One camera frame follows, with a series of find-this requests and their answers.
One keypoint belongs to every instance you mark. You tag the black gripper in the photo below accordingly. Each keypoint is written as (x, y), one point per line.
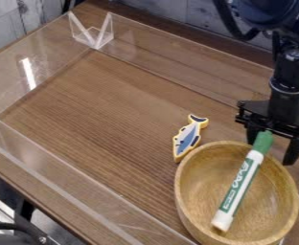
(275, 114)

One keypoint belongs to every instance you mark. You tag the green white marker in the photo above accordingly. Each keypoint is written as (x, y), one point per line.
(241, 181)

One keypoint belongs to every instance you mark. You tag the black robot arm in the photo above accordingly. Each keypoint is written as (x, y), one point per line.
(248, 18)

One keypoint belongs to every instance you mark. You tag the brown wooden bowl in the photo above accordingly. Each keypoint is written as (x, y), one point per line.
(268, 210)

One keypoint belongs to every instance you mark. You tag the yellow blue fish toy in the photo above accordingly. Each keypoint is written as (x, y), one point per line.
(187, 138)

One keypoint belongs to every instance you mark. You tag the clear acrylic corner bracket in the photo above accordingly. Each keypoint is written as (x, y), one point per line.
(93, 37)

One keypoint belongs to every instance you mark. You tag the clear acrylic front wall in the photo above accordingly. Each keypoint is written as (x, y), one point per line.
(97, 214)

